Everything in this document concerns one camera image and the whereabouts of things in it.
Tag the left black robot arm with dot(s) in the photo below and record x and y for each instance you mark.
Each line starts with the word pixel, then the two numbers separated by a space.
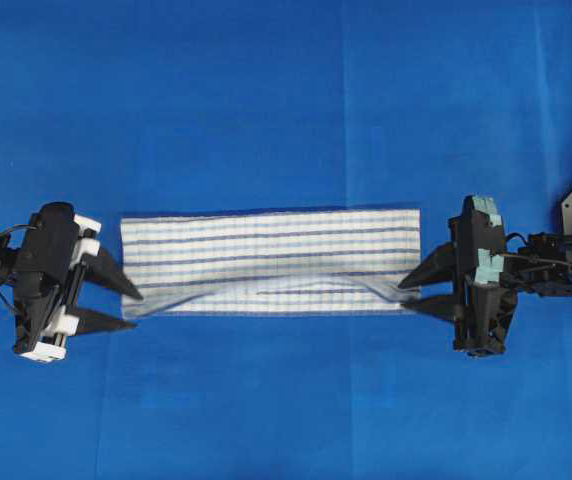
pixel 10 243

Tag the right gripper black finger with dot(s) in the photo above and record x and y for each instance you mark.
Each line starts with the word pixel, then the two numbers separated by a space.
pixel 437 267
pixel 441 307

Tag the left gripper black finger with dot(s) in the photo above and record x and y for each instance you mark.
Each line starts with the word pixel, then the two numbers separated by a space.
pixel 103 270
pixel 91 322

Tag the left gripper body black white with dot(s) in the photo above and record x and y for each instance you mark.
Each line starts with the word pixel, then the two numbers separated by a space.
pixel 61 326

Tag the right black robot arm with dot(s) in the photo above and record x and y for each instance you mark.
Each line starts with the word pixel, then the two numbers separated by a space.
pixel 542 266

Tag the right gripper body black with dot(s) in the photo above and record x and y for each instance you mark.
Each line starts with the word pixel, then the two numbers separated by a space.
pixel 460 237

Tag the blue table cloth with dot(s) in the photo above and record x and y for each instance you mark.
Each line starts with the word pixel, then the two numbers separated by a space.
pixel 175 107

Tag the white blue striped towel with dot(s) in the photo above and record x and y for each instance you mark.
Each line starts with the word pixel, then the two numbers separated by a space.
pixel 289 263

